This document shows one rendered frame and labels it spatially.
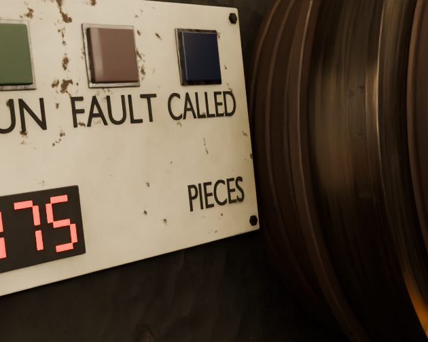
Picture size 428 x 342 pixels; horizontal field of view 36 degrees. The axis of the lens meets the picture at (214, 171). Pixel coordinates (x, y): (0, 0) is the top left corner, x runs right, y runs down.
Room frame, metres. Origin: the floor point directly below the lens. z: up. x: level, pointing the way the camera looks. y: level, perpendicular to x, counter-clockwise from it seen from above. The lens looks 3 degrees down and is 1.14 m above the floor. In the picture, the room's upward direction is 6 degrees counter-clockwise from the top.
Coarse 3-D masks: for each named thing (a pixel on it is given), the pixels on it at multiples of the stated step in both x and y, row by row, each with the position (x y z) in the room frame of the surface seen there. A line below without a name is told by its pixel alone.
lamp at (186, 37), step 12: (180, 36) 0.49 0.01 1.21; (192, 36) 0.49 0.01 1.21; (204, 36) 0.50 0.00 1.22; (216, 36) 0.51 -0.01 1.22; (192, 48) 0.49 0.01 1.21; (204, 48) 0.50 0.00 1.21; (216, 48) 0.51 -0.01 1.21; (192, 60) 0.49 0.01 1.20; (204, 60) 0.50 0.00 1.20; (216, 60) 0.51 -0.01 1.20; (192, 72) 0.49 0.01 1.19; (204, 72) 0.50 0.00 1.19; (216, 72) 0.51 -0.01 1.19
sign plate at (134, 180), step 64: (0, 0) 0.40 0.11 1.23; (64, 0) 0.43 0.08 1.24; (128, 0) 0.46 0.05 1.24; (64, 64) 0.42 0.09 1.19; (0, 128) 0.39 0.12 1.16; (64, 128) 0.42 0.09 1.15; (128, 128) 0.45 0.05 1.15; (192, 128) 0.49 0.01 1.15; (0, 192) 0.39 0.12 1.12; (64, 192) 0.41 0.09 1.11; (128, 192) 0.45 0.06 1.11; (192, 192) 0.49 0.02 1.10; (64, 256) 0.41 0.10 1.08; (128, 256) 0.45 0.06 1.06
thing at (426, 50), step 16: (416, 16) 0.46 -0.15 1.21; (416, 32) 0.46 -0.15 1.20; (416, 48) 0.46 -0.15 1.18; (416, 64) 0.45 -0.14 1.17; (416, 80) 0.45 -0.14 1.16; (416, 96) 0.45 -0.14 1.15; (416, 112) 0.45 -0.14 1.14; (416, 128) 0.45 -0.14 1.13; (416, 144) 0.45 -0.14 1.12; (416, 160) 0.45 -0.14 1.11; (416, 176) 0.45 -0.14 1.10; (416, 192) 0.45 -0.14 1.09; (416, 208) 0.45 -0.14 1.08
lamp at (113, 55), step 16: (96, 32) 0.44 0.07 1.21; (112, 32) 0.44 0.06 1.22; (128, 32) 0.45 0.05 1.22; (96, 48) 0.43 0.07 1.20; (112, 48) 0.44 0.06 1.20; (128, 48) 0.45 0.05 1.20; (96, 64) 0.43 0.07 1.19; (112, 64) 0.44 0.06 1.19; (128, 64) 0.45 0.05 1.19; (96, 80) 0.43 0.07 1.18; (112, 80) 0.44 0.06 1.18; (128, 80) 0.45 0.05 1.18
